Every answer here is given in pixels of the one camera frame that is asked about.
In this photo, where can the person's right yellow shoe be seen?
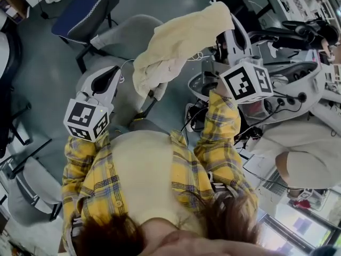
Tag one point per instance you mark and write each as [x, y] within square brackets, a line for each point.
[138, 116]

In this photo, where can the person's left forearm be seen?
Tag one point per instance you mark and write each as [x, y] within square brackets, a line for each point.
[80, 153]

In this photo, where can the person's torso in plaid shirt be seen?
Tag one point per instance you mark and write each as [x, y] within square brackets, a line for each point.
[144, 169]

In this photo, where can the white storage box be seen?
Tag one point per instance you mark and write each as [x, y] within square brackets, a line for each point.
[255, 169]

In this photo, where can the blue chair with black frame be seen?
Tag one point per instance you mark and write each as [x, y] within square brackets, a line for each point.
[77, 15]

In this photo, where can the red bag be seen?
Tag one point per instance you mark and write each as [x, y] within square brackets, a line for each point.
[302, 204]

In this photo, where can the black mesh office chair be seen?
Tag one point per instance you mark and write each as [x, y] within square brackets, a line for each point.
[298, 32]

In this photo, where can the grey upholstered chair with label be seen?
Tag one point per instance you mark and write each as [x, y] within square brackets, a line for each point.
[120, 41]

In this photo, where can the white robot shell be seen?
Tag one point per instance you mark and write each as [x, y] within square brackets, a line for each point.
[3, 23]

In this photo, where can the brown wooden shelf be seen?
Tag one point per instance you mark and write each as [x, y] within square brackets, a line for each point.
[14, 1]

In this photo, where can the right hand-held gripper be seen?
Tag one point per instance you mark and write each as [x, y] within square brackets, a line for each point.
[245, 81]

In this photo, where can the cream knitted clothes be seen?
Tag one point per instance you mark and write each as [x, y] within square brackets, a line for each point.
[175, 41]

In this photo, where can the computer monitor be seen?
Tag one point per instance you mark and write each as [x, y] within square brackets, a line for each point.
[301, 225]

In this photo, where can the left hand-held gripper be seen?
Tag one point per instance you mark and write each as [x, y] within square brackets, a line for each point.
[85, 119]

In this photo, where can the person's right forearm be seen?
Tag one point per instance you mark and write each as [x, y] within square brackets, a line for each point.
[218, 121]

